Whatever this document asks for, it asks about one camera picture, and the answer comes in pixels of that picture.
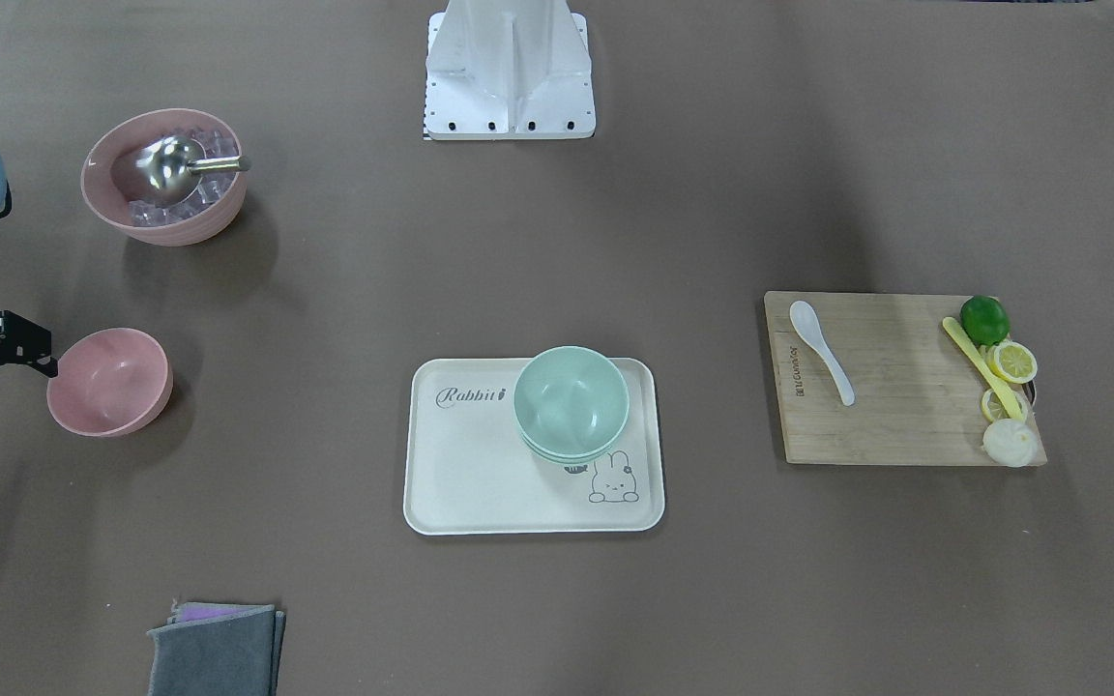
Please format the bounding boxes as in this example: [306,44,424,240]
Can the bamboo cutting board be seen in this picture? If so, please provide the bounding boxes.
[762,290,993,467]

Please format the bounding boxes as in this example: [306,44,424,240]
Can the small pink bowl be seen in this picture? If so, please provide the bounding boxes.
[45,329,174,439]

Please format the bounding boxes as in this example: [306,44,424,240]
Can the metal ice scoop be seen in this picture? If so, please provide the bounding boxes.
[127,135,252,207]

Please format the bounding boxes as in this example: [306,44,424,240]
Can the lemon slice upper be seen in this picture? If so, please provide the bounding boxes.
[983,339,1039,385]

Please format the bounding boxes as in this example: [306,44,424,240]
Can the large pink ice bowl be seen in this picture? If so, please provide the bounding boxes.
[80,107,247,247]

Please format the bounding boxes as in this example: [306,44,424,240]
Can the lemon slice lower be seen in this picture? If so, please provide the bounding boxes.
[979,389,1033,422]

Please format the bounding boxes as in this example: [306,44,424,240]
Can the white rabbit tray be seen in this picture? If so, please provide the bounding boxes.
[402,357,666,535]

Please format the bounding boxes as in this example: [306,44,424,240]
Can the grey folded cloth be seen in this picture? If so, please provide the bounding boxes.
[147,608,286,695]

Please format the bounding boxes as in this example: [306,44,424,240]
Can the stacked green bowls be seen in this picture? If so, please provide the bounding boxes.
[514,345,631,464]

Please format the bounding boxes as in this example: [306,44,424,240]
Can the yellow plastic knife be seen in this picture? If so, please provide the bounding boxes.
[941,316,1027,421]

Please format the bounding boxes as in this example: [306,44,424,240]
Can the purple cloth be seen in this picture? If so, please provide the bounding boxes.
[167,602,276,624]

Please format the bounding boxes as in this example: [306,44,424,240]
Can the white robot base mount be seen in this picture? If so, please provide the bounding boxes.
[422,1,598,141]

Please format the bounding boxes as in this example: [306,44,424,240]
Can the lemon slice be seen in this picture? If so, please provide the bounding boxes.
[983,339,1039,385]
[979,389,1033,422]

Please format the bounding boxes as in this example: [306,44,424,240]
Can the white ceramic spoon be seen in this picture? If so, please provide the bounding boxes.
[788,301,857,406]

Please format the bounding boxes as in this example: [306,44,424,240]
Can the clear ice cubes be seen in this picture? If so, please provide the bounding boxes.
[115,128,242,226]

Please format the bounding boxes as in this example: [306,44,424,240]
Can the green lime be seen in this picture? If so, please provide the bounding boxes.
[959,295,1012,345]

